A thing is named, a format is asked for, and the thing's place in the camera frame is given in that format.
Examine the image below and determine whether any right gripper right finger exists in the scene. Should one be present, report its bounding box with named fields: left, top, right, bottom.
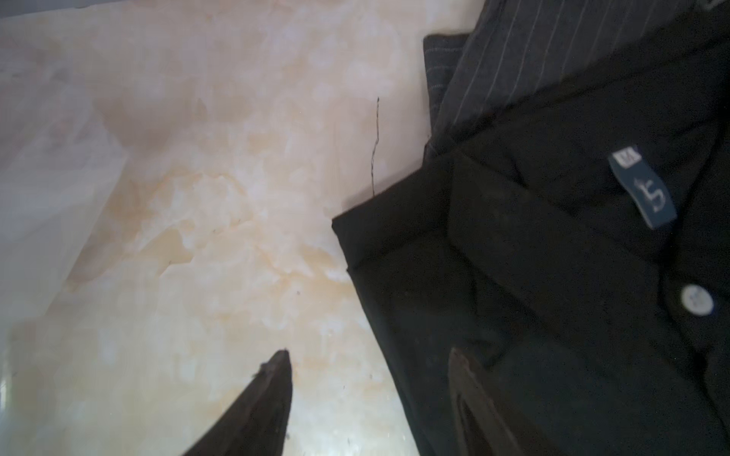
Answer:
left=448, top=347, right=562, bottom=456

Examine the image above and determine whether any clear vacuum bag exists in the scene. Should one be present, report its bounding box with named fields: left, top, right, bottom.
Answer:
left=1, top=66, right=127, bottom=337

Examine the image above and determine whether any black shirt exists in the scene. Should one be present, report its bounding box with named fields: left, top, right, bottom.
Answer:
left=333, top=1, right=729, bottom=455

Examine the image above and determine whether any grey pinstripe folded garment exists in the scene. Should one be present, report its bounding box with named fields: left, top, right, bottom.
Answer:
left=423, top=0, right=695, bottom=161

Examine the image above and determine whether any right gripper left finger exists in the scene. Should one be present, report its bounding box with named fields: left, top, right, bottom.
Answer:
left=186, top=350, right=293, bottom=456

